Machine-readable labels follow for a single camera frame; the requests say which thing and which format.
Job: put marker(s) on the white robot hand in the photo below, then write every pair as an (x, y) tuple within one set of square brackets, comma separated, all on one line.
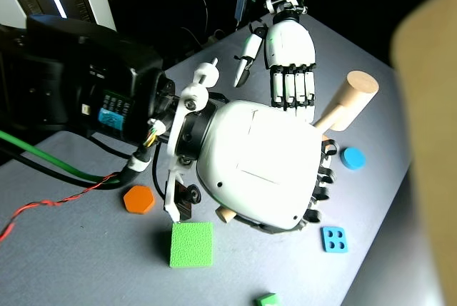
[(260, 163), (289, 49)]

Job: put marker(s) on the blue round disc block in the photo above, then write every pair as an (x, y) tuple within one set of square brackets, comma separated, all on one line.
[(352, 158)]

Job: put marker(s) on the large green foam block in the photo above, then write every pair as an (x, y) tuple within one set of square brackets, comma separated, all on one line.
[(192, 245)]

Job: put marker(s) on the wooden mallet with white grip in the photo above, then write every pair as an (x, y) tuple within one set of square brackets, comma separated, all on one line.
[(353, 102)]

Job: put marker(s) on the grey table cloth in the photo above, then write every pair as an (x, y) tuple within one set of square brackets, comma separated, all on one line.
[(89, 259)]

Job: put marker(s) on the orange hexagon block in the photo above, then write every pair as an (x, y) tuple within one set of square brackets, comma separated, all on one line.
[(139, 199)]

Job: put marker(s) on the small plain green block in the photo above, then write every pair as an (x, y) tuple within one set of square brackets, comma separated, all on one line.
[(267, 300)]

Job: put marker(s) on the blurred tan panel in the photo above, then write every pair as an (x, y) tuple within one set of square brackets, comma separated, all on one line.
[(432, 142)]

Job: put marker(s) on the blue square four-hole block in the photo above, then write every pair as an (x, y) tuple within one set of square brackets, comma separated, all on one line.
[(325, 240)]

